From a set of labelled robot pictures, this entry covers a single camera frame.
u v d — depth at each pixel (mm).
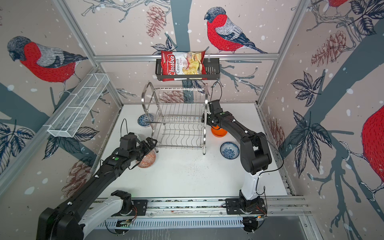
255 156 495
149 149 729
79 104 789
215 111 731
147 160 899
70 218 386
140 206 730
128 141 621
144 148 723
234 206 730
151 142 755
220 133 983
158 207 748
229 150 925
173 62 878
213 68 951
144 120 1078
